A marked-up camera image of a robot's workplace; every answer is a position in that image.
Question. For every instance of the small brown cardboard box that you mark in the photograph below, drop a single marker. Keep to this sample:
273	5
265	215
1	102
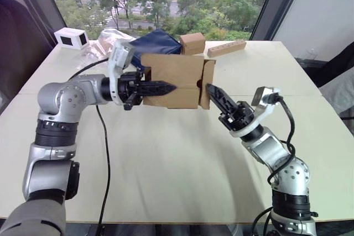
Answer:
177	73

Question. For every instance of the black window frame post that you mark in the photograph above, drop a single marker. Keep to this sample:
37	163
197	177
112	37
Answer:
276	1
41	6

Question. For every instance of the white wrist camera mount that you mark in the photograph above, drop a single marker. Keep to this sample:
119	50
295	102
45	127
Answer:
264	96
118	56

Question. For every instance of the clear plastic bag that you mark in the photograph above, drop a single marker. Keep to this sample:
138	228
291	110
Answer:
106	39

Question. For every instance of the wooden block with holes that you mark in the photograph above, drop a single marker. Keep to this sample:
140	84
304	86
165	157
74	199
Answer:
226	48

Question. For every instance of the grey cloth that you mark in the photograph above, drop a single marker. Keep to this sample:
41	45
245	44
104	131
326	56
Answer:
338	95

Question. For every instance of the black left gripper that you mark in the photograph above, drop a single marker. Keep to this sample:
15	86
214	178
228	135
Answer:
129	88

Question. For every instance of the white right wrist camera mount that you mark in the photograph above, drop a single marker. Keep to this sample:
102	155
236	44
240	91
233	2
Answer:
264	96

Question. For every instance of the navy blue fabric bag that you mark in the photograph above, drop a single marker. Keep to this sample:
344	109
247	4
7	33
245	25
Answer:
157	44

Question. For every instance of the closed brown cardboard carton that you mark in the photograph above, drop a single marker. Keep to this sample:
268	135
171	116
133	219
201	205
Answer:
192	43

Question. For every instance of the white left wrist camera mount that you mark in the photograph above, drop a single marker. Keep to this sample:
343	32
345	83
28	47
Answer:
118	56

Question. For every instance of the white box with black windows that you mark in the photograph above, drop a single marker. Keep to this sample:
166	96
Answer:
70	38

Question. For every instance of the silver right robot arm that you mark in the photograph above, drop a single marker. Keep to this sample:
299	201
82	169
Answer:
271	150

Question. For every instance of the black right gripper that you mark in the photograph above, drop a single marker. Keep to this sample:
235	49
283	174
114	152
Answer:
239	115

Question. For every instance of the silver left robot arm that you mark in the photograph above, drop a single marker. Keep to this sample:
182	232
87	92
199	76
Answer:
69	92

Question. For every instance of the black fabric object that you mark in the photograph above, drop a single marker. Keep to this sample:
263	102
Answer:
332	67

